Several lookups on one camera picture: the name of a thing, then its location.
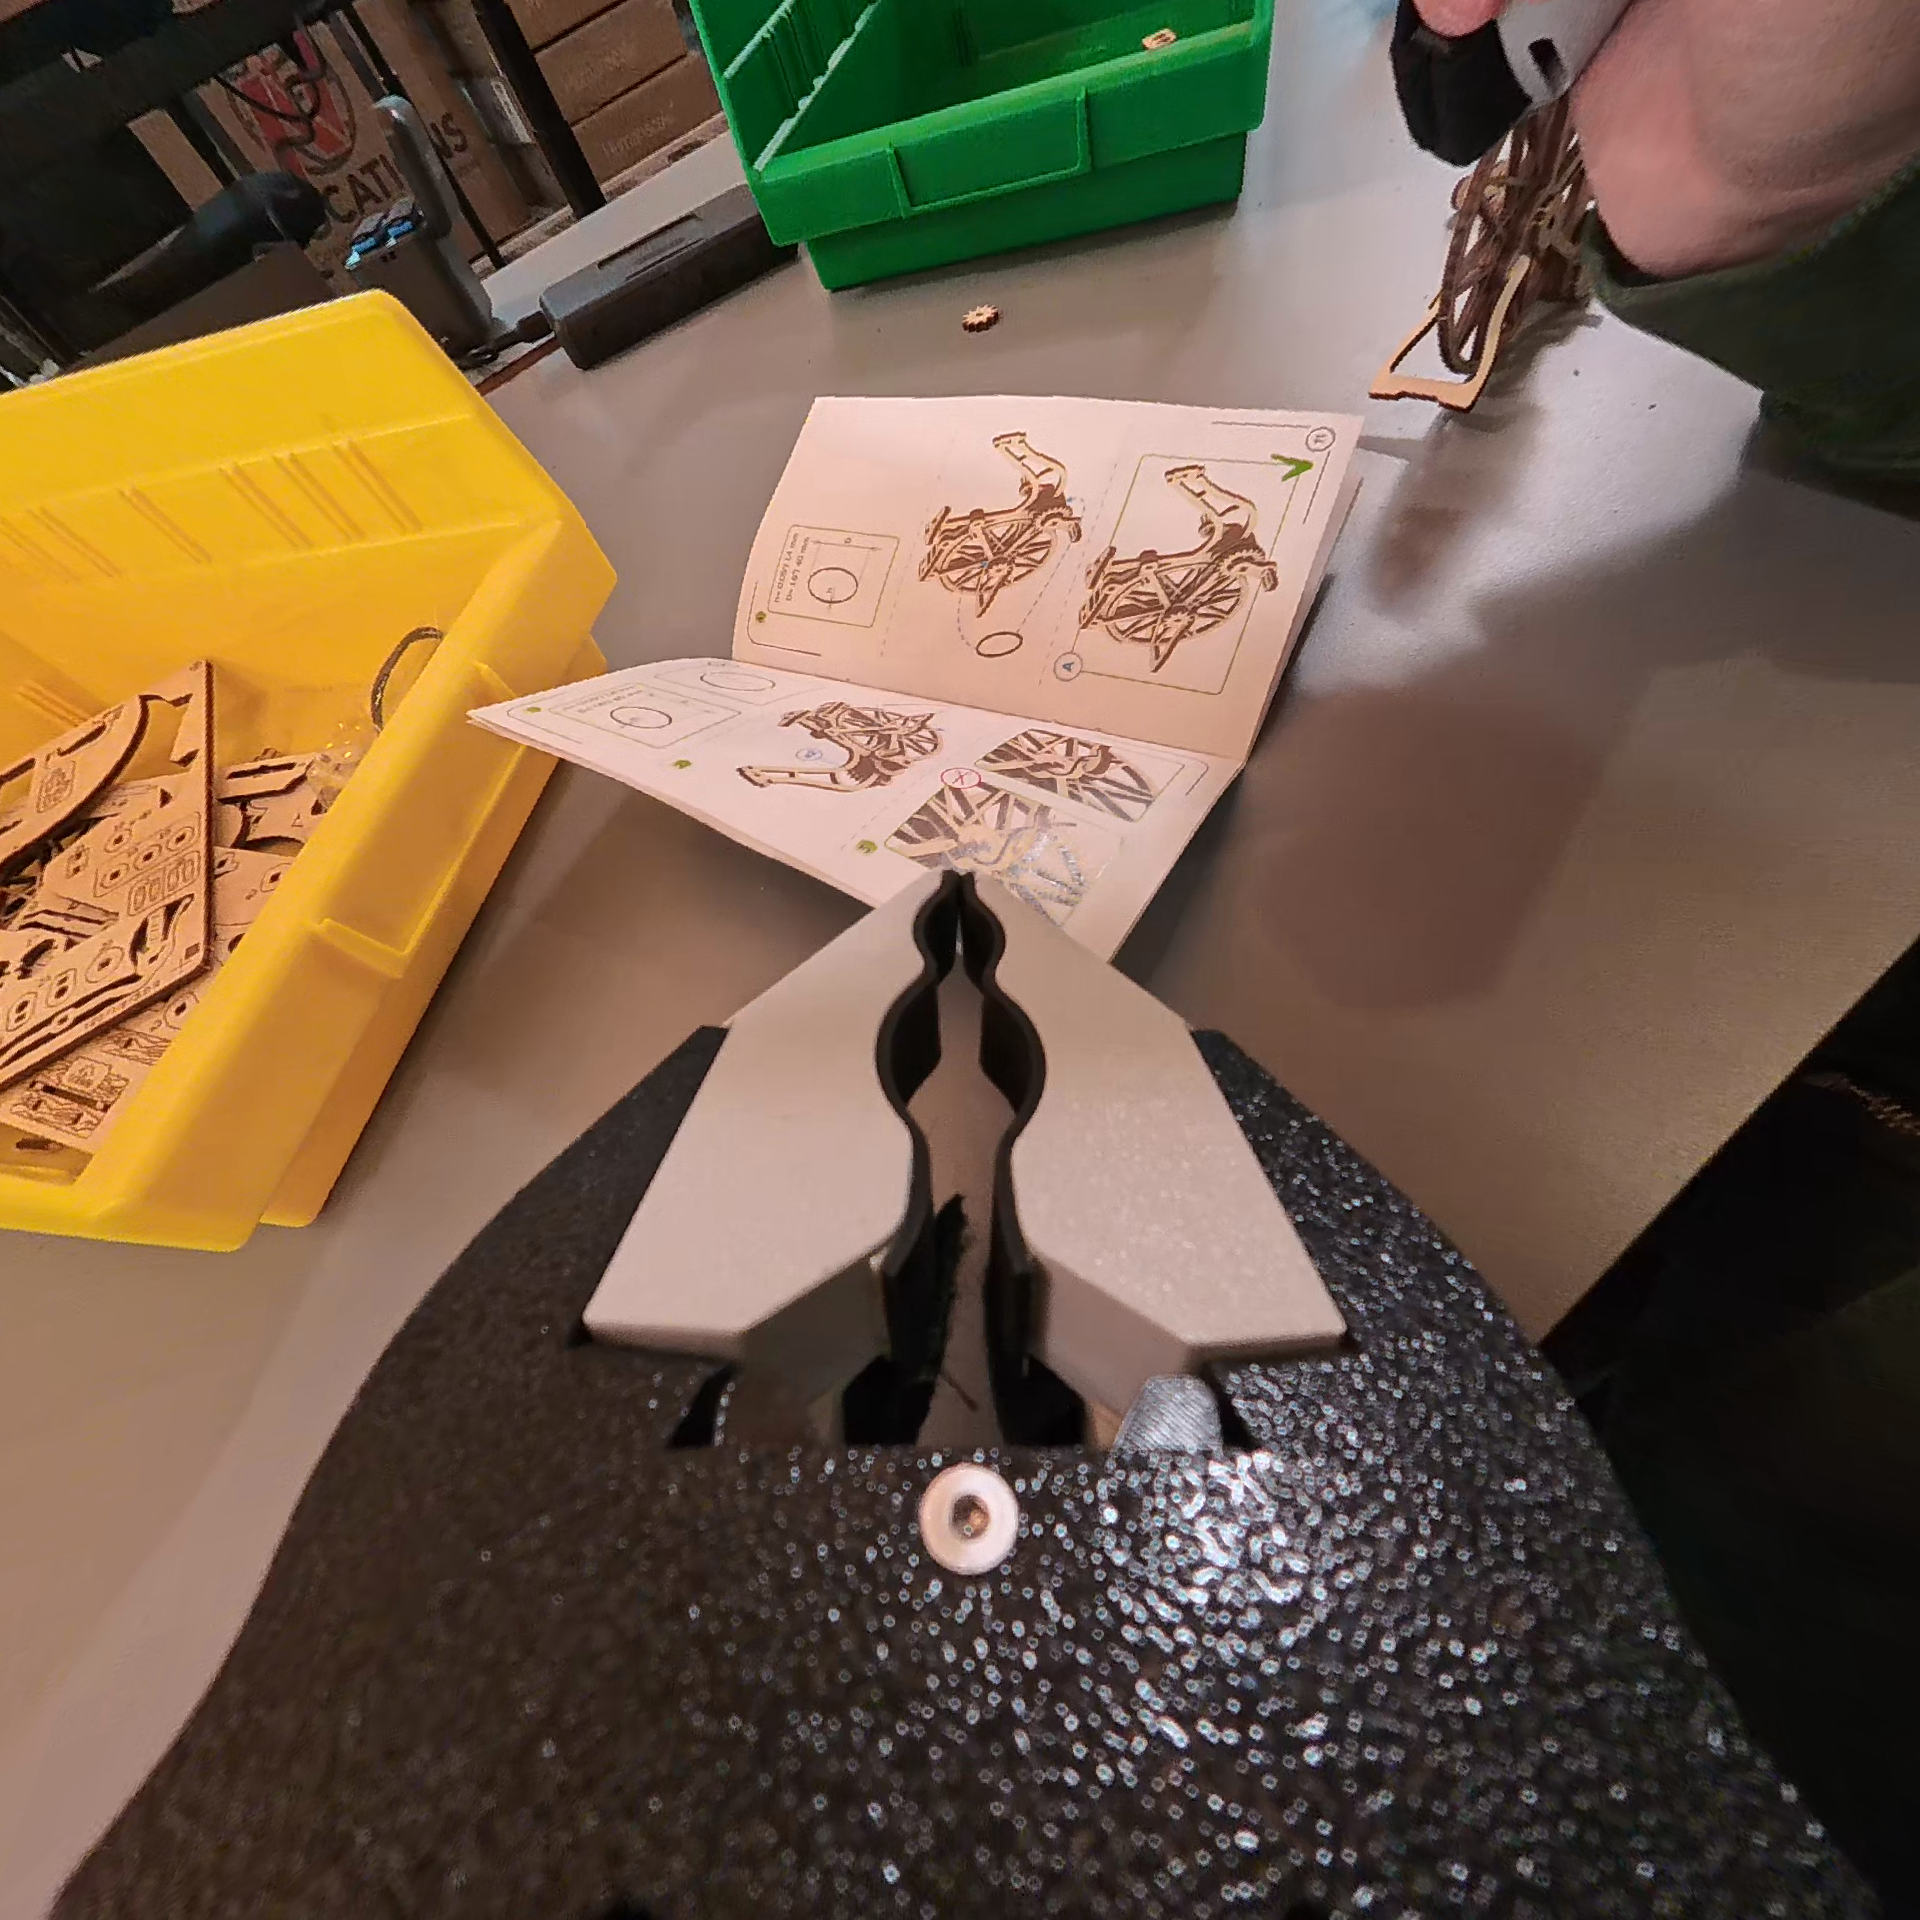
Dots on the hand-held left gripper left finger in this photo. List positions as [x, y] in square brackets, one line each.
[752, 1172]

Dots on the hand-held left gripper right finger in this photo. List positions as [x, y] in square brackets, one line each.
[1155, 1186]

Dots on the wooden wheel model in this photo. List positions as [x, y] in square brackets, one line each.
[1516, 211]

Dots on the small clear plastic bag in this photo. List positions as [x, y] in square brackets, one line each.
[343, 750]

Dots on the yellow plastic bin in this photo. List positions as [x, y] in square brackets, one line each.
[228, 449]

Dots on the person's right forearm green sleeve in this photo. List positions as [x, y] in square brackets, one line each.
[1801, 346]

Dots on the grey desk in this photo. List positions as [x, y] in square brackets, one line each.
[1501, 674]

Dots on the person's right hand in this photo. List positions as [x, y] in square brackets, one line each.
[1741, 119]

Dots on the green plastic bin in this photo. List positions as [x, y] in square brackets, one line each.
[977, 165]

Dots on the small wooden puzzle sheet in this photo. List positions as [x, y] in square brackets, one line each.
[269, 854]

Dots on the wooden puzzle sheet plank print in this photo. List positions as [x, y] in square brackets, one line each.
[89, 1090]

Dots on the open instruction booklet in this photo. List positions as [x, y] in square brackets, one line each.
[900, 511]

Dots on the wooden puzzle sheet oval cutouts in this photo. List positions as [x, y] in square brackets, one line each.
[151, 780]

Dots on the black rectangular device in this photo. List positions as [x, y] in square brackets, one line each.
[660, 294]

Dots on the stack of cardboard boxes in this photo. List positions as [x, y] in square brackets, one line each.
[616, 73]

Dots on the printed cardboard box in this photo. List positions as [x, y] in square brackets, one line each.
[300, 105]

